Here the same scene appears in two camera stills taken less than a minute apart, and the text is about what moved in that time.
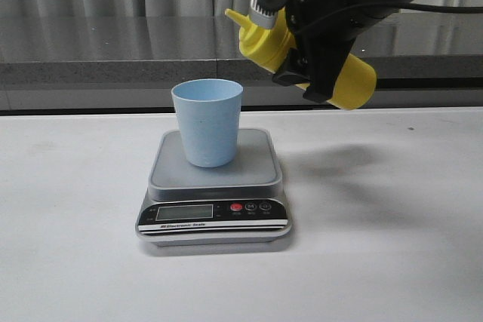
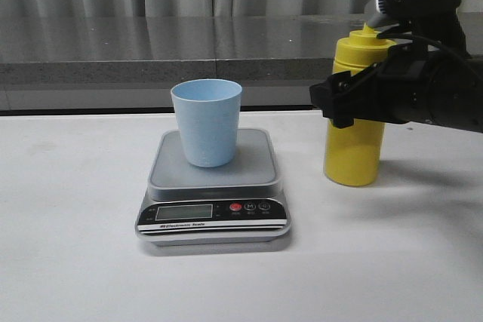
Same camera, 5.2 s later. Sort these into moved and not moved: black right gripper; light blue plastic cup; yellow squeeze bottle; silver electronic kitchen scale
Moved: black right gripper; yellow squeeze bottle
Not moved: light blue plastic cup; silver electronic kitchen scale
